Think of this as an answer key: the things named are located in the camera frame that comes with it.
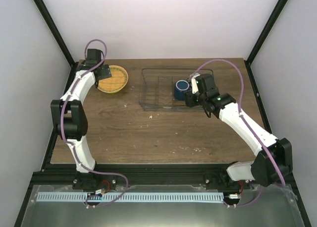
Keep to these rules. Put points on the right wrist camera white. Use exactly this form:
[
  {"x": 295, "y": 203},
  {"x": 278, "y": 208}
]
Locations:
[{"x": 193, "y": 82}]

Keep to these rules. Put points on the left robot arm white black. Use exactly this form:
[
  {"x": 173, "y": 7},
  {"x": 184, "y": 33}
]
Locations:
[{"x": 68, "y": 115}]

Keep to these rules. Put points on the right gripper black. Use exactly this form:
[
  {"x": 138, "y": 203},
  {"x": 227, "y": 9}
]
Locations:
[{"x": 189, "y": 102}]

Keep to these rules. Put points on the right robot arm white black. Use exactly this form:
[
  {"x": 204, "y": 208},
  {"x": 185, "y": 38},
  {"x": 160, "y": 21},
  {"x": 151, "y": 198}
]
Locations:
[{"x": 273, "y": 156}]

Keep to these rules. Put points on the left black frame post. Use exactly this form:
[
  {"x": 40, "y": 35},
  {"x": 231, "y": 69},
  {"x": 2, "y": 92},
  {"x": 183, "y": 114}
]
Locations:
[{"x": 42, "y": 8}]

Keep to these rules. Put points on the right black frame post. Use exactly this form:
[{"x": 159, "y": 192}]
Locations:
[{"x": 278, "y": 8}]

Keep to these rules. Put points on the black frame post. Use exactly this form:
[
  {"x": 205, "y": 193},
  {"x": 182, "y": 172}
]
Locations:
[
  {"x": 278, "y": 8},
  {"x": 42, "y": 8}
]

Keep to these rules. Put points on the dark blue enamel mug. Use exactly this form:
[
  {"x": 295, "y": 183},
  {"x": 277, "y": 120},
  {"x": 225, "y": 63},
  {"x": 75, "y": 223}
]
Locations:
[{"x": 180, "y": 87}]

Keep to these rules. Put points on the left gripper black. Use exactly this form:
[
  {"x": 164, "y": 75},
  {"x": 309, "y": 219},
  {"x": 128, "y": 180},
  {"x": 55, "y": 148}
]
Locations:
[{"x": 105, "y": 72}]

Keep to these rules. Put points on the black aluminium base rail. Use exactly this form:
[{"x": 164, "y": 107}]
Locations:
[{"x": 210, "y": 176}]

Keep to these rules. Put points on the light blue slotted cable duct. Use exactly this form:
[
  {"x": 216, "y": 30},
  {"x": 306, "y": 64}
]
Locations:
[{"x": 132, "y": 197}]

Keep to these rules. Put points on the yellow woven bamboo plate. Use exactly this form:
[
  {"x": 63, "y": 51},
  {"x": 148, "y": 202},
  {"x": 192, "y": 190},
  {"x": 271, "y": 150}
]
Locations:
[{"x": 115, "y": 83}]

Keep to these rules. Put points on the black wire dish rack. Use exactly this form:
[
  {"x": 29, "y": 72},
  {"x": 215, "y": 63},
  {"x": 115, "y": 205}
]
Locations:
[{"x": 157, "y": 89}]

